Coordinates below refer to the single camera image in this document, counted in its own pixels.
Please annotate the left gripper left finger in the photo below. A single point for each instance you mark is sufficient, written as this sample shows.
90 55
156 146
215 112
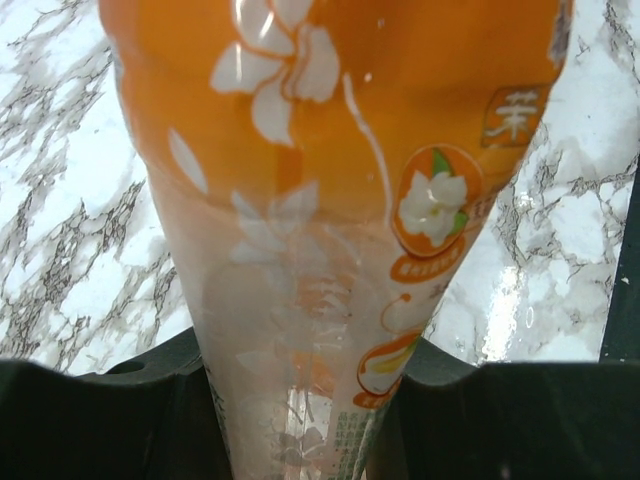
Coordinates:
149 417

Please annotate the orange juice bottle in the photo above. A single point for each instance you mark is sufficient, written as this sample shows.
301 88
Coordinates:
320 170

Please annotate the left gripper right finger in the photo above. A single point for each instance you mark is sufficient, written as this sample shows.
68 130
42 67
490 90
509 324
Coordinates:
451 420

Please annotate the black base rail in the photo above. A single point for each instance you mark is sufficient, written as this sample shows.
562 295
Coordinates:
619 315

